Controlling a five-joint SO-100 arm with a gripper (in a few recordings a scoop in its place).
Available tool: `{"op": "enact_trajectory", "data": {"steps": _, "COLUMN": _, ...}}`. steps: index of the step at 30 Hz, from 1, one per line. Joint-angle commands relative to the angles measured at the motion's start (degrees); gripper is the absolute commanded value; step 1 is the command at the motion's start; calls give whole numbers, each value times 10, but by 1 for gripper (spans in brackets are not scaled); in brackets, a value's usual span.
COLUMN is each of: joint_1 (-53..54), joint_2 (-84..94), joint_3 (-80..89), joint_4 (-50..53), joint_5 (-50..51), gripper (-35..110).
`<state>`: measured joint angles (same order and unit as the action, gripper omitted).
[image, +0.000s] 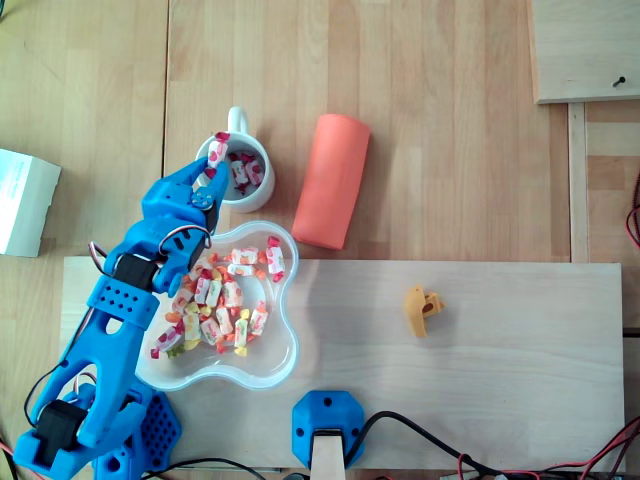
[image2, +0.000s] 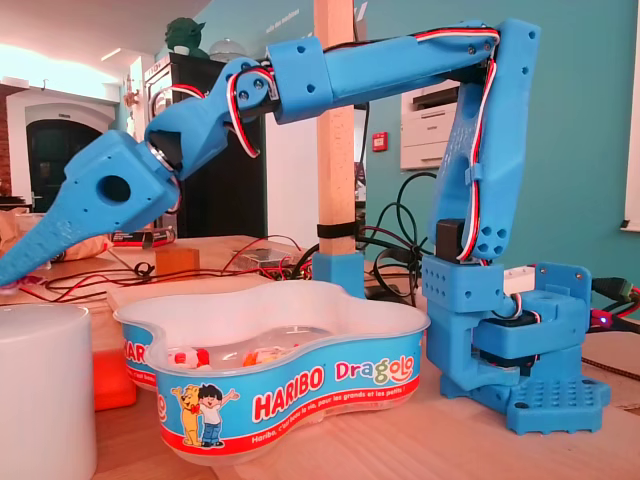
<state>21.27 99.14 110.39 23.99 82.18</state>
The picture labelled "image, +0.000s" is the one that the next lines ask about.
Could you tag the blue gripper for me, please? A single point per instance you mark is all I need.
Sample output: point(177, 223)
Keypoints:
point(172, 200)

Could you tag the red white candy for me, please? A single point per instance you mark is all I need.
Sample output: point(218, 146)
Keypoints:
point(202, 291)
point(255, 172)
point(275, 257)
point(167, 341)
point(217, 152)
point(239, 171)

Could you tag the Haribo Dragolo plastic tub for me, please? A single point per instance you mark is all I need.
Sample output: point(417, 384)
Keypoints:
point(280, 360)

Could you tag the blue 3D-printed robot arm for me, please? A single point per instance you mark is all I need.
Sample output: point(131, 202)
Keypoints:
point(110, 340)

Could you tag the white ceramic mug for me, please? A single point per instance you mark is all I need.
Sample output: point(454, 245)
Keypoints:
point(260, 195)

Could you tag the orange white wrapped candy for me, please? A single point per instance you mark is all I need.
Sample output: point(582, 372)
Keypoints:
point(201, 270)
point(244, 256)
point(210, 331)
point(180, 301)
point(231, 294)
point(258, 320)
point(225, 320)
point(241, 270)

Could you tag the yellow white wrapped candy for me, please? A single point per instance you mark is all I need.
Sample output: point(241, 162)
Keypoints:
point(215, 292)
point(192, 326)
point(241, 330)

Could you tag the orange foam roll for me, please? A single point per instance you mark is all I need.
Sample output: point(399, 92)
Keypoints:
point(330, 182)

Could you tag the white cardboard box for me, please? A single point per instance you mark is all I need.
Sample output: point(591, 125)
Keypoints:
point(25, 200)

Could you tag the yellow 3D-printed part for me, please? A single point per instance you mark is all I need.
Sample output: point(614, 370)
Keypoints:
point(415, 310)

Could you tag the light wooden base board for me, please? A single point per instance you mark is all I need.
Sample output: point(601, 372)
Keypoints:
point(450, 375)

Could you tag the narrow wooden strip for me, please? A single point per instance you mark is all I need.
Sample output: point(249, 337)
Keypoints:
point(577, 180)

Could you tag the square wooden panel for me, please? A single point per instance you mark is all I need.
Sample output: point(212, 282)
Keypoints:
point(585, 50)

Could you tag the black screw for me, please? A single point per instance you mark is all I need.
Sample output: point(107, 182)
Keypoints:
point(620, 81)

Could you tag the blue post base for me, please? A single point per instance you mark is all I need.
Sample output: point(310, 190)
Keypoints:
point(327, 410)

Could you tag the wooden camera post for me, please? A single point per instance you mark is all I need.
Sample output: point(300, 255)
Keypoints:
point(327, 457)

